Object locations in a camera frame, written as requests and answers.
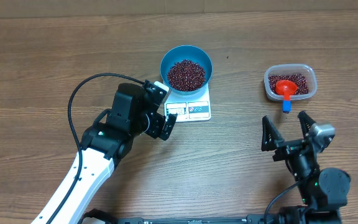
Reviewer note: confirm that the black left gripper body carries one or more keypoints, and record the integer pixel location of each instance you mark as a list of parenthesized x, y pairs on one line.
[(150, 126)]

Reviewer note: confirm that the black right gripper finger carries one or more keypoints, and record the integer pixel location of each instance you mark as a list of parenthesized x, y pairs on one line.
[(271, 138), (306, 123)]

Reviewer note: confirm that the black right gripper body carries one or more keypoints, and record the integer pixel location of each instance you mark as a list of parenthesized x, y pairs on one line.
[(304, 165)]

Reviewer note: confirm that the red measuring scoop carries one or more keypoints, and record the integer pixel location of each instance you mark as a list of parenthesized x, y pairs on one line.
[(286, 88)]

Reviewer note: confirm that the red adzuki beans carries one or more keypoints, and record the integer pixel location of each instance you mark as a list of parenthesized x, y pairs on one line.
[(186, 75)]

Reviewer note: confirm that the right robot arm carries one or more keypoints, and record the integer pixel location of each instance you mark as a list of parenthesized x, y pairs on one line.
[(323, 192)]

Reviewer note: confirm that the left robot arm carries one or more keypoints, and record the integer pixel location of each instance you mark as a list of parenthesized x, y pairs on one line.
[(104, 144)]

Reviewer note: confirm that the white digital kitchen scale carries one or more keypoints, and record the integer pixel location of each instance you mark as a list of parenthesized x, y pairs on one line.
[(189, 108)]

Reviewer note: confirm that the teal plastic bowl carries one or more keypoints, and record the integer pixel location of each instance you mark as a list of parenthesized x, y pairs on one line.
[(189, 52)]

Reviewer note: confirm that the clear plastic container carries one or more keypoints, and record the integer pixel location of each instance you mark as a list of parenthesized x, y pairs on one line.
[(289, 69)]

